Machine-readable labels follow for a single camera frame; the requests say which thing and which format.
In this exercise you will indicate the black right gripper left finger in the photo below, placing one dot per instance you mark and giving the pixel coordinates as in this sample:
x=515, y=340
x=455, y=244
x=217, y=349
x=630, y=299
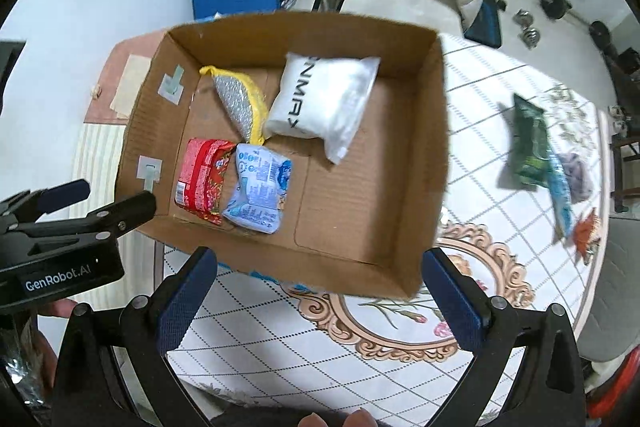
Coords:
x=89, y=389

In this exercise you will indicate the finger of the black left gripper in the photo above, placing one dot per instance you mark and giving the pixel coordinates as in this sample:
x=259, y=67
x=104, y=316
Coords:
x=115, y=214
x=29, y=206

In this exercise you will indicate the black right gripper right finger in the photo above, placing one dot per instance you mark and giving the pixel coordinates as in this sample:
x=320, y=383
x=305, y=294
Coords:
x=548, y=389

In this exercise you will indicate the orange panda snack packet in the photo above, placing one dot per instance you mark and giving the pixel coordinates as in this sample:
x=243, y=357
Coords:
x=587, y=237

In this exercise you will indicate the light blue tissue pack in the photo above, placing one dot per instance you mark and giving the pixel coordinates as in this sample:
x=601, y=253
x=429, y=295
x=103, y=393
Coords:
x=258, y=200

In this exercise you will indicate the long blue snack packet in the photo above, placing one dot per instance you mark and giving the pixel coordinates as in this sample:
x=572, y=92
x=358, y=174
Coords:
x=560, y=195

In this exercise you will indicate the purple cloth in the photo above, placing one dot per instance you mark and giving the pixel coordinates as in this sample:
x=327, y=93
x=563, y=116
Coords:
x=577, y=174

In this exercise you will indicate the green snack packet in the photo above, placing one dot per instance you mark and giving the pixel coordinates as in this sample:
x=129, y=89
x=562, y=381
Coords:
x=527, y=163

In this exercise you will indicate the left human hand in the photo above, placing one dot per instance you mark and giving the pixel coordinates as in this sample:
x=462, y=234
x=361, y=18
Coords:
x=62, y=308

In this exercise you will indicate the beige striped rug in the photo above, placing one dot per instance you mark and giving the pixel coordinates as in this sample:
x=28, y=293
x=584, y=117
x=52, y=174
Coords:
x=96, y=161

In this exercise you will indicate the red snack packet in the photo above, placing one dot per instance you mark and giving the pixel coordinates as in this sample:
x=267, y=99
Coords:
x=201, y=178

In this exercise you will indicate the yellow silver scouring sponge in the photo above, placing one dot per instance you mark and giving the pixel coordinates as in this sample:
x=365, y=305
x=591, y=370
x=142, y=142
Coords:
x=243, y=101

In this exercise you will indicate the floral white tablecloth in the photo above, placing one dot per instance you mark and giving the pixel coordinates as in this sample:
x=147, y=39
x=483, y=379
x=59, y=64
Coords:
x=262, y=343

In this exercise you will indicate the open cardboard box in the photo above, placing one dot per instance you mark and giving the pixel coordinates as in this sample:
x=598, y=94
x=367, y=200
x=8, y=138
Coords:
x=359, y=227

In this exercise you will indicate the white pillow pack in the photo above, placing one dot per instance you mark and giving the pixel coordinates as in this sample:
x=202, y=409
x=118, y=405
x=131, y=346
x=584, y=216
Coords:
x=322, y=98

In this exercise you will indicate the steel dumbbell pair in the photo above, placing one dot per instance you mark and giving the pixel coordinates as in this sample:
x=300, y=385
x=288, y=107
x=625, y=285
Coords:
x=530, y=35

